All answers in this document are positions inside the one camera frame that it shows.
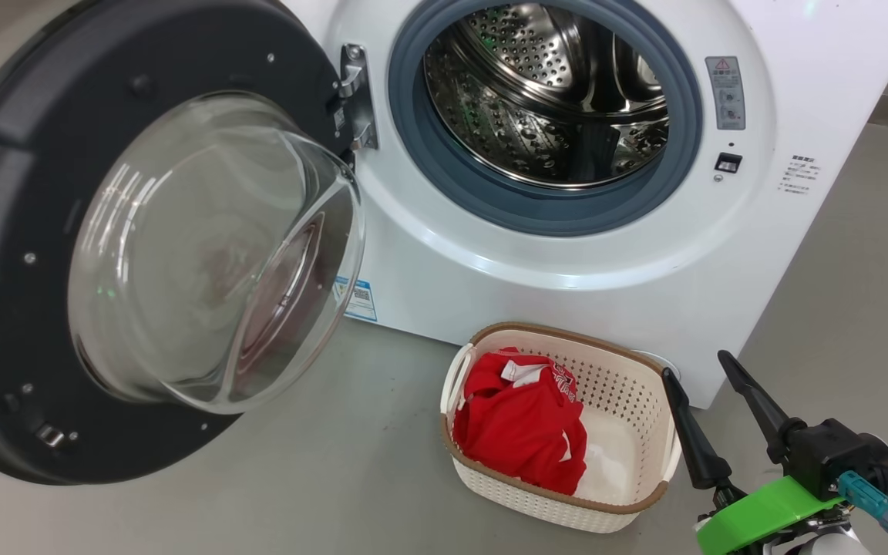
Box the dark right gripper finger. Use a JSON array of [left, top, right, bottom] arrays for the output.
[[717, 349, 809, 465], [660, 367, 735, 491]]

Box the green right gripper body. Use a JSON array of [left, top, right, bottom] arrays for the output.
[[694, 476, 850, 555]]

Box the red basketball jersey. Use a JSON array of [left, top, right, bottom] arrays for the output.
[[451, 346, 590, 496]]

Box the black round washer door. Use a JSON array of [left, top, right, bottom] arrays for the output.
[[0, 0, 368, 487]]

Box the cream perforated laundry basket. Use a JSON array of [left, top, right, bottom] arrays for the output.
[[439, 321, 683, 535]]

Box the white front-load washing machine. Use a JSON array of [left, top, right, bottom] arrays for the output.
[[278, 0, 888, 410]]

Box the grey rubber door gasket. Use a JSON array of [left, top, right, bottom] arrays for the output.
[[387, 0, 704, 238]]

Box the metal door hinge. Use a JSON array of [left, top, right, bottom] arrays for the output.
[[333, 43, 380, 152]]

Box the printed text label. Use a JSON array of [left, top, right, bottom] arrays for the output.
[[779, 153, 827, 196]]

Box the grey warning sticker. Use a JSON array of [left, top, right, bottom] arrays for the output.
[[705, 55, 746, 131]]

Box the blue energy label sticker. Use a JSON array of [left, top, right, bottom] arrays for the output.
[[333, 276, 378, 323]]

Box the steel washer drum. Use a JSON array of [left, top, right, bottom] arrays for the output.
[[422, 0, 671, 190]]

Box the teal right camera connector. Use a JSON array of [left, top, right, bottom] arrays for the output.
[[836, 470, 888, 539]]

